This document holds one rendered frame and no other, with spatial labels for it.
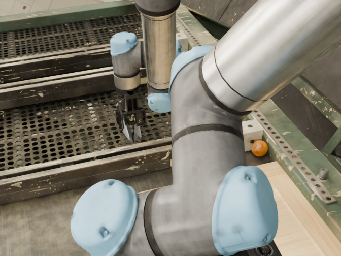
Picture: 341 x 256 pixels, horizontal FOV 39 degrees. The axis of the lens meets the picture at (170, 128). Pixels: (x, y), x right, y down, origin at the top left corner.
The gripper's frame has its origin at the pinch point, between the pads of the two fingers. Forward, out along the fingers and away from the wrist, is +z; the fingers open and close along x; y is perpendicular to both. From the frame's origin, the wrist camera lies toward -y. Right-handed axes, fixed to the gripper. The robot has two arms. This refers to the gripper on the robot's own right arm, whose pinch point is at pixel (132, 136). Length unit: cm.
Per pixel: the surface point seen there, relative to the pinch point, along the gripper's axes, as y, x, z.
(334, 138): -26, 95, 42
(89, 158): 12.8, -15.0, -4.6
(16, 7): -482, -56, 122
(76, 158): 12.2, -18.5, -5.0
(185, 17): -83, 44, -2
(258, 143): 18.5, 35.0, -2.0
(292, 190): 37, 36, 1
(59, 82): -34.7, -19.2, -5.0
